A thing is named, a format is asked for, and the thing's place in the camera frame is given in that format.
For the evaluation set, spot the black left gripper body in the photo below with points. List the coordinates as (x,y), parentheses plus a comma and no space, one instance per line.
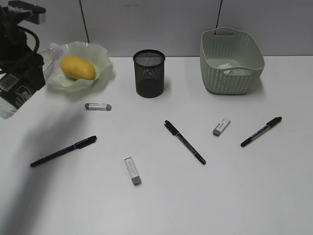
(30,71)

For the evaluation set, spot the clear plastic water bottle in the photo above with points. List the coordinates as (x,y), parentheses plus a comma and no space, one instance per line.
(16,91)

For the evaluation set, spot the yellow mango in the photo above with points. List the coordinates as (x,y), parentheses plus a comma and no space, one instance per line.
(78,68)

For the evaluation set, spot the black pen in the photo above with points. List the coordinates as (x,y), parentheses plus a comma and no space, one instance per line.
(79,145)
(184,141)
(263,130)

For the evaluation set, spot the waste paper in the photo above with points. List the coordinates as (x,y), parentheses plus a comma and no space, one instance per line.
(226,66)

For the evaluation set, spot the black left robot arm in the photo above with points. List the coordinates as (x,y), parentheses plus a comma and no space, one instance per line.
(19,45)

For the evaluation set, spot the green wavy glass plate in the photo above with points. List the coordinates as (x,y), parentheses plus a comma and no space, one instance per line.
(93,53)

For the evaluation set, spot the grey eraser near plate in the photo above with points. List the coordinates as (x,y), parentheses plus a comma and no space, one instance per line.
(98,106)

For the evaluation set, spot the black mesh pen holder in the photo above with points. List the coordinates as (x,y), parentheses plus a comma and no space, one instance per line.
(149,73)

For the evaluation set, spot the grey eraser front centre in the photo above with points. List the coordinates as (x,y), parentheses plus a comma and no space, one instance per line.
(131,168)

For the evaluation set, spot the green woven plastic basket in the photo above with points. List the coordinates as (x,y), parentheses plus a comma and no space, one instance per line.
(227,45)

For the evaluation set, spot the grey eraser right side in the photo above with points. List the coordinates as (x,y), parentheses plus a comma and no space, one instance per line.
(221,126)

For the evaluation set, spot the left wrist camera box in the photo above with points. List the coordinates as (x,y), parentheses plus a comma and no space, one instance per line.
(27,11)

